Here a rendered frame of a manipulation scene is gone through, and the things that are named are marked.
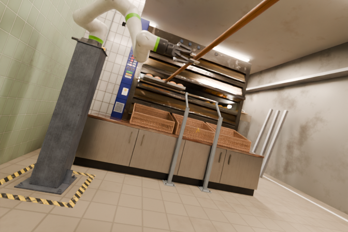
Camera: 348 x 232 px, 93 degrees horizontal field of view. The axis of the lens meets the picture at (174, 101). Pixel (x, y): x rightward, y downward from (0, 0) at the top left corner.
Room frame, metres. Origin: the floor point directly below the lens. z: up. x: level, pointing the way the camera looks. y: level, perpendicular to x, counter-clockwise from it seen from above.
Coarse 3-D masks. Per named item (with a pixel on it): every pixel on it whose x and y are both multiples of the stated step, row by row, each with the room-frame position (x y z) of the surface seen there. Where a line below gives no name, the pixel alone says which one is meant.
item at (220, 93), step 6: (144, 66) 2.37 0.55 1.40; (150, 72) 2.51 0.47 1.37; (156, 72) 2.46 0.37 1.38; (162, 72) 2.43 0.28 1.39; (174, 78) 2.52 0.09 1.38; (180, 78) 2.49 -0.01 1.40; (186, 84) 2.66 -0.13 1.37; (192, 84) 2.61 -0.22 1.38; (198, 84) 2.56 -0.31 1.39; (204, 90) 2.74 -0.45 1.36; (210, 90) 2.68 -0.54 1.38; (216, 90) 2.63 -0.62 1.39; (222, 96) 2.84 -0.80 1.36; (228, 96) 2.77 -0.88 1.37; (234, 96) 2.71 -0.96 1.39
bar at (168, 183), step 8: (144, 80) 2.16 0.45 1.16; (168, 88) 2.23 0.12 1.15; (216, 104) 2.38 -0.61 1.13; (184, 112) 2.10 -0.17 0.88; (184, 120) 2.07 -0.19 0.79; (216, 128) 2.19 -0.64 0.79; (216, 136) 2.17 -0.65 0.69; (216, 144) 2.18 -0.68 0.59; (176, 152) 2.07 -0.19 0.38; (176, 160) 2.07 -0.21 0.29; (208, 168) 2.17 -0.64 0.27; (168, 176) 2.10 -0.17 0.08; (208, 176) 2.17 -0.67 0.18; (168, 184) 2.03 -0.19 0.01; (208, 192) 2.13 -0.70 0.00
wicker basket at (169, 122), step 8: (136, 104) 2.48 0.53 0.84; (136, 112) 2.04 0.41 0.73; (144, 112) 2.49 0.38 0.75; (152, 112) 2.52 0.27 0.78; (160, 112) 2.56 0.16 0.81; (168, 112) 2.60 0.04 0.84; (136, 120) 2.04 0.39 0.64; (144, 120) 2.07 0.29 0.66; (152, 120) 2.09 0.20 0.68; (160, 120) 2.11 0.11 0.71; (168, 120) 2.48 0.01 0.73; (152, 128) 2.09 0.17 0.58; (160, 128) 2.12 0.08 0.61; (168, 128) 2.37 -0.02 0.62
